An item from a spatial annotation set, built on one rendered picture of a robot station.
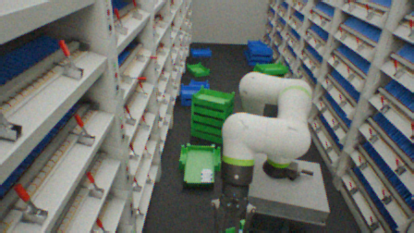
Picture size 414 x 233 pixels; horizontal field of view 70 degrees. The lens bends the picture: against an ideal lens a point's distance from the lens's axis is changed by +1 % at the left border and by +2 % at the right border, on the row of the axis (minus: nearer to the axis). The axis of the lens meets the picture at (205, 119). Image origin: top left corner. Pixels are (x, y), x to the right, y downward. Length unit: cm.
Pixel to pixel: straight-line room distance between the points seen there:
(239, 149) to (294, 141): 14
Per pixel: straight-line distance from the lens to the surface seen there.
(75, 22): 95
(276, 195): 153
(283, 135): 78
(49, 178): 77
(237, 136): 79
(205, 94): 255
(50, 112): 65
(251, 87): 118
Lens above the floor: 140
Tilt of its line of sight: 30 degrees down
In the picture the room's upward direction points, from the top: 3 degrees clockwise
